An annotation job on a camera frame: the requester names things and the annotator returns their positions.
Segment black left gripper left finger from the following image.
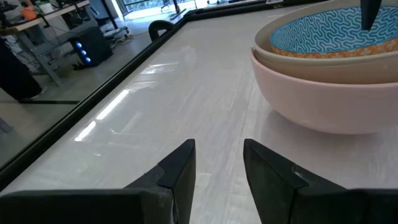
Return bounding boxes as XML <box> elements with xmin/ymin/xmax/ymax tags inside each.
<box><xmin>0</xmin><ymin>138</ymin><xmax>197</xmax><ymax>224</ymax></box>

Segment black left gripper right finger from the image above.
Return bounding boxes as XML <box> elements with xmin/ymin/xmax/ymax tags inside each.
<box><xmin>243</xmin><ymin>138</ymin><xmax>398</xmax><ymax>224</ymax></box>

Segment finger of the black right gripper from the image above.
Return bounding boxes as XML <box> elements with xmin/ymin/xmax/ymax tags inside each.
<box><xmin>360</xmin><ymin>0</ymin><xmax>383</xmax><ymax>31</ymax></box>

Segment beige bowl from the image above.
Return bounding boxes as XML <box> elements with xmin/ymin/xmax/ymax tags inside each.
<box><xmin>252</xmin><ymin>0</ymin><xmax>398</xmax><ymax>85</ymax></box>

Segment large pale pink bowl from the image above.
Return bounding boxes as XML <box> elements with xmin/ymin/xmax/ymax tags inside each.
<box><xmin>248</xmin><ymin>46</ymin><xmax>398</xmax><ymax>135</ymax></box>

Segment black computer tower, blue lights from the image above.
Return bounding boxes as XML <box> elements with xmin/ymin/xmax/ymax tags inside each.
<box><xmin>68</xmin><ymin>26</ymin><xmax>114</xmax><ymax>68</ymax></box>

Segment black rolling stand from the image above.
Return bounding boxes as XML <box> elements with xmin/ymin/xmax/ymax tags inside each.
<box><xmin>98</xmin><ymin>0</ymin><xmax>130</xmax><ymax>40</ymax></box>

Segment person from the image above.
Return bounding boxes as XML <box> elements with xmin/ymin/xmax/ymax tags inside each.
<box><xmin>0</xmin><ymin>37</ymin><xmax>48</xmax><ymax>103</ymax></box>

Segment grey office desk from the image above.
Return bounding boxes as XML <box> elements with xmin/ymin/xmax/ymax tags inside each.
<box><xmin>0</xmin><ymin>0</ymin><xmax>91</xmax><ymax>88</ymax></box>

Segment white container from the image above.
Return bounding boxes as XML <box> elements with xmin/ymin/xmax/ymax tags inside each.
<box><xmin>39</xmin><ymin>1</ymin><xmax>55</xmax><ymax>15</ymax></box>

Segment orange object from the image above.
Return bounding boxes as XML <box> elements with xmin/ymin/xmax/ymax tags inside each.
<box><xmin>20</xmin><ymin>6</ymin><xmax>38</xmax><ymax>21</ymax></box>

